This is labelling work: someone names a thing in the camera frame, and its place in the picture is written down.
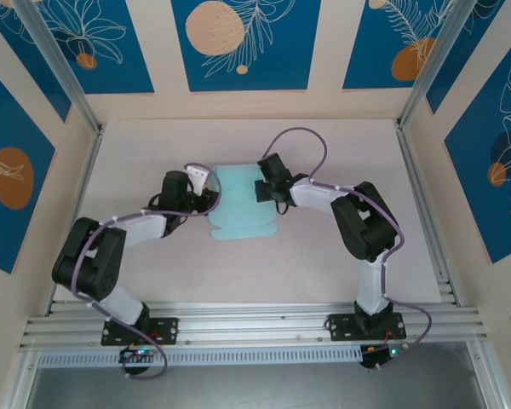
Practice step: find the aluminium frame post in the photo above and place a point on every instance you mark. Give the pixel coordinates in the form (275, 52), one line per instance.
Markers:
(443, 55)
(59, 64)

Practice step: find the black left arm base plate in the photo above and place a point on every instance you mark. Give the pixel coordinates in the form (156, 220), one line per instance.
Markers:
(166, 330)

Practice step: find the aluminium front rail bed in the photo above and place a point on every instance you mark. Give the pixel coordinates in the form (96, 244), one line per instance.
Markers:
(255, 324)

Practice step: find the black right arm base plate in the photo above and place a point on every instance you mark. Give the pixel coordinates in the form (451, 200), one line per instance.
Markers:
(345, 326)

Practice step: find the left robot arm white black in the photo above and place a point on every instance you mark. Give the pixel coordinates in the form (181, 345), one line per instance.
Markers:
(93, 264)

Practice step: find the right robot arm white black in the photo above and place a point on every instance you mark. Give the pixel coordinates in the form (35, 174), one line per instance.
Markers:
(366, 230)

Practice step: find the aluminium side rail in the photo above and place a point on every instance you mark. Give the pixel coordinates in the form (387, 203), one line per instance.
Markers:
(74, 221)
(430, 221)

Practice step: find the light blue cloth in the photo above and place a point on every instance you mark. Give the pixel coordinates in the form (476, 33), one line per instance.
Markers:
(238, 200)

